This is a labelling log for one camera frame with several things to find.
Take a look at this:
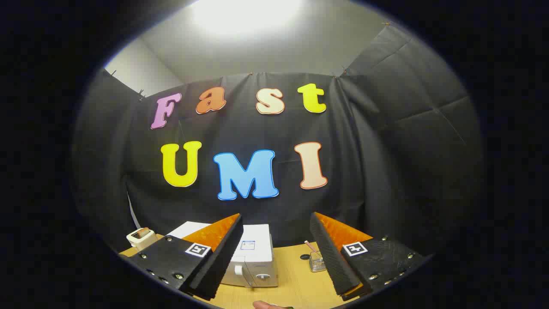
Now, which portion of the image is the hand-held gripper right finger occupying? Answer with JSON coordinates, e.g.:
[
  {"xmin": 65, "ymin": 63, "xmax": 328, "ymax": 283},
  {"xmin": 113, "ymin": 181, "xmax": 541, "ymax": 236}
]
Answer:
[{"xmin": 309, "ymin": 212, "xmax": 432, "ymax": 301}]

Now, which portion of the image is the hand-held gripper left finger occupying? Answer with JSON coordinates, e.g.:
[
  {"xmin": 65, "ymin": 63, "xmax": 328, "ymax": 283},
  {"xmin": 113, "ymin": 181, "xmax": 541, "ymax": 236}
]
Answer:
[{"xmin": 128, "ymin": 213, "xmax": 244, "ymax": 301}]

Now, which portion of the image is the white microwave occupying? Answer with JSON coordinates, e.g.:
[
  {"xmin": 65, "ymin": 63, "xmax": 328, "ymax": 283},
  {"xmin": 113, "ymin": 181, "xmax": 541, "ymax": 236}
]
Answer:
[{"xmin": 166, "ymin": 221, "xmax": 278, "ymax": 288}]

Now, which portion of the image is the white toaster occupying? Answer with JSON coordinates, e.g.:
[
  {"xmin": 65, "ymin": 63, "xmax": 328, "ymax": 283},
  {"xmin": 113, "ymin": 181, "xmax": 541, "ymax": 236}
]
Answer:
[{"xmin": 126, "ymin": 227, "xmax": 157, "ymax": 251}]

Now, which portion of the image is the wire mesh holder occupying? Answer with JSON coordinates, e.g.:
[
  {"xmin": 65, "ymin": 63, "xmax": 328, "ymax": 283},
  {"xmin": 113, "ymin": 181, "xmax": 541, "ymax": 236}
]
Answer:
[{"xmin": 309, "ymin": 251, "xmax": 326, "ymax": 273}]

